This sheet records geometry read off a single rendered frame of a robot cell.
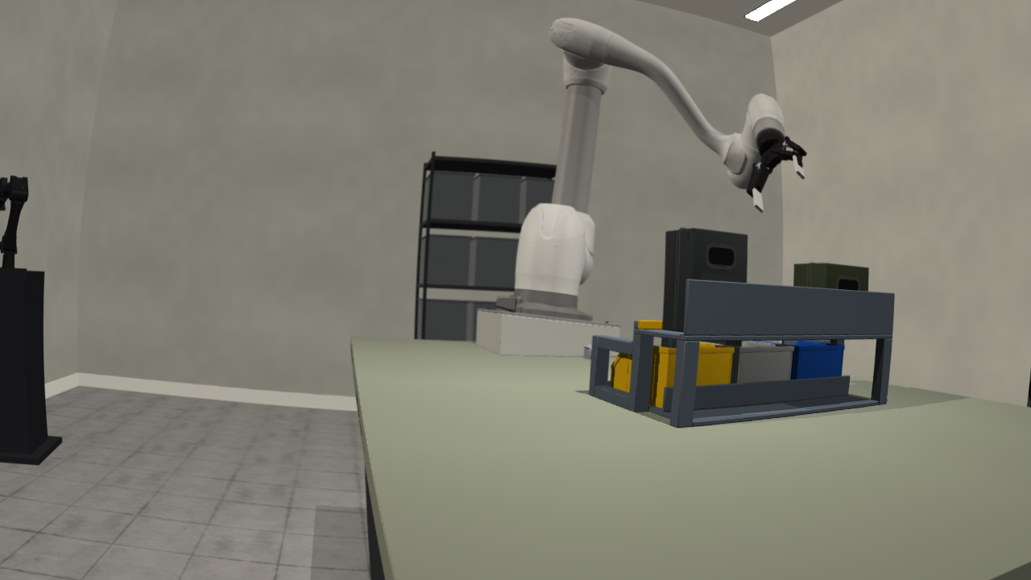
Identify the blue bin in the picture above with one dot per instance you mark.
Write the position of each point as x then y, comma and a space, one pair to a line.
816, 359

